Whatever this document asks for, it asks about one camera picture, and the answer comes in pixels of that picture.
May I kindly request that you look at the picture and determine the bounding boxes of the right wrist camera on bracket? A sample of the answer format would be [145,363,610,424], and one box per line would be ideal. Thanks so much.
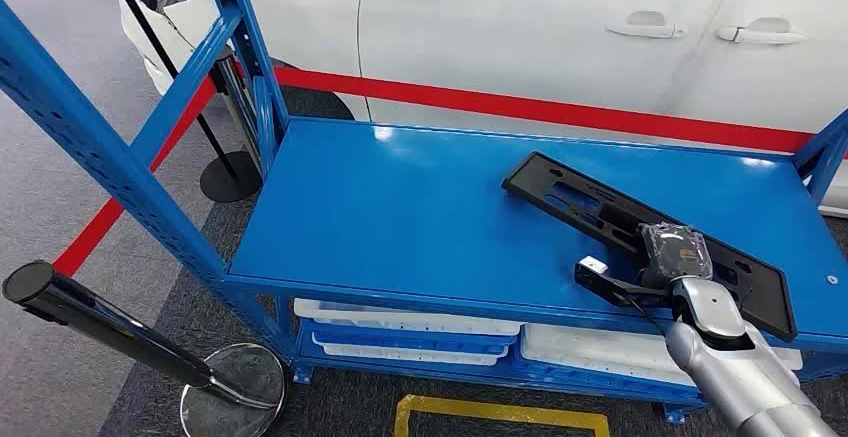
[573,255,677,309]

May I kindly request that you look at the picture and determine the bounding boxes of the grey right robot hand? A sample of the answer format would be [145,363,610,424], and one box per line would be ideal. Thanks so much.
[637,221,714,290]

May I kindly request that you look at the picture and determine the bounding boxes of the black stanchion with chrome base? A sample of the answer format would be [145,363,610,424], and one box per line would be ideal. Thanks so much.
[1,260,287,437]

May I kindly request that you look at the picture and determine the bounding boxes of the red barrier belt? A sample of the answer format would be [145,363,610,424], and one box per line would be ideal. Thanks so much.
[51,76,220,278]
[273,64,816,155]

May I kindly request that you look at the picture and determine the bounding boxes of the white plastic tray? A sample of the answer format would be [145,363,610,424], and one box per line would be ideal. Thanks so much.
[293,298,525,338]
[519,323,804,389]

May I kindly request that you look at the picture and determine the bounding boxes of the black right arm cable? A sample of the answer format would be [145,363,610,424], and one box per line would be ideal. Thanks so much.
[619,291,670,338]

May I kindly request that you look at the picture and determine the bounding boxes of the yellow floor tape square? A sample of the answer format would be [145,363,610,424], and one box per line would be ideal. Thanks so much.
[394,394,611,437]

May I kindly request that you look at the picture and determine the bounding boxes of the white car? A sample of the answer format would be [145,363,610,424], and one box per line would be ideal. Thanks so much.
[117,0,848,218]

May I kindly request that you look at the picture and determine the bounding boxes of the blue metal shelf rack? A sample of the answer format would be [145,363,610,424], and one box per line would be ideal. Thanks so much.
[0,0,848,425]

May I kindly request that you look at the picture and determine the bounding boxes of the black plastic panel part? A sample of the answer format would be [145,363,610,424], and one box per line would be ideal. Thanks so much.
[501,150,798,344]

